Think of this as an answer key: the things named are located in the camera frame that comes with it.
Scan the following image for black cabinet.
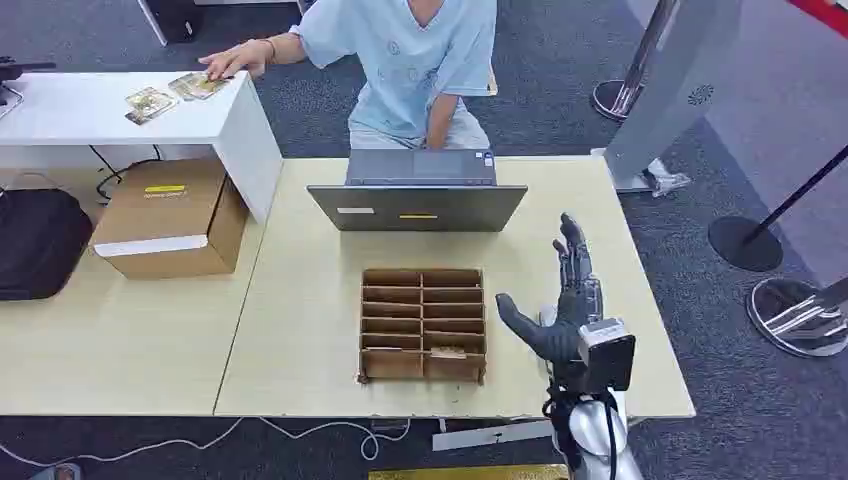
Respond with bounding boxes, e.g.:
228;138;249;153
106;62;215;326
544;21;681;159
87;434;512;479
137;0;204;47

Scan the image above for black bag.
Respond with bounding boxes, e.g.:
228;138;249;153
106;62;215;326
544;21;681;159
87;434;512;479
0;187;95;303

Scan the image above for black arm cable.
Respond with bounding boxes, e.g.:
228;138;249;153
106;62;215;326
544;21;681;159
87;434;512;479
541;387;621;480

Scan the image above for gold sheet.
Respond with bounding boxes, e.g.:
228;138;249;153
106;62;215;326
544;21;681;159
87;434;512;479
368;463;571;480

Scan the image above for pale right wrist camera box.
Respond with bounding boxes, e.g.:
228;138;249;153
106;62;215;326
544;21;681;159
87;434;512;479
577;317;637;393

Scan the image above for white desk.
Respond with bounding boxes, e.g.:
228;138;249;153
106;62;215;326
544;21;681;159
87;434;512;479
0;70;285;227

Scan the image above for grey panel stand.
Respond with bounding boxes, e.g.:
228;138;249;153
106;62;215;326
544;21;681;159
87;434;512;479
604;0;745;194

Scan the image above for grey laptop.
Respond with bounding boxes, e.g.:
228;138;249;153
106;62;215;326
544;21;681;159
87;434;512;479
306;148;529;234

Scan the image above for white floor cable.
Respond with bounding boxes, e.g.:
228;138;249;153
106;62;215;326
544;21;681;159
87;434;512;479
0;416;412;469

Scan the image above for small white device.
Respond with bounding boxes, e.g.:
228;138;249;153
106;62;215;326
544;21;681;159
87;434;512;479
537;303;562;364

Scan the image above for person's right hand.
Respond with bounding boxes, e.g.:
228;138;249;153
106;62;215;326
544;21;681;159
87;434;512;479
197;38;276;81

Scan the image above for red panel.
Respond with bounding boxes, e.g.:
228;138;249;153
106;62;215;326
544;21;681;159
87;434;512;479
786;0;848;38

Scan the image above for black device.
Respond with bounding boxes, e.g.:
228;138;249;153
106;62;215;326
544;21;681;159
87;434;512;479
0;55;58;122

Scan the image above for black stanchion with pole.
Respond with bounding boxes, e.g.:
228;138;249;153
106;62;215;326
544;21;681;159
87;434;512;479
707;144;848;274

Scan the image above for brown cardboard box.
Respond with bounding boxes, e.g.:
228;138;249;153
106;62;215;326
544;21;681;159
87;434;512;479
89;157;251;281

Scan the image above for wooden card box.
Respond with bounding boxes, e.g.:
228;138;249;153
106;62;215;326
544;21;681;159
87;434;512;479
357;267;488;386

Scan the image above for clear plastic wrap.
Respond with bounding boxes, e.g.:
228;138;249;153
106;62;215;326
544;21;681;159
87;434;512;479
641;157;693;199

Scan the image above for chrome stanchion with pole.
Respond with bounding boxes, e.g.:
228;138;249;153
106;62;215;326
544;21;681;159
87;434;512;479
746;276;848;360
591;0;682;123

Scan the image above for gold printed card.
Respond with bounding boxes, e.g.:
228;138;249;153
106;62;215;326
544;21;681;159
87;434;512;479
124;86;179;126
167;71;233;102

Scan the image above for white strip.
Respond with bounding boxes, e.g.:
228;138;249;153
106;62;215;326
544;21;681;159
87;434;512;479
431;420;555;453

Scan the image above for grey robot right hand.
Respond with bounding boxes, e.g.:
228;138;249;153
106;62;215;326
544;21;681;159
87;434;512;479
495;212;605;390

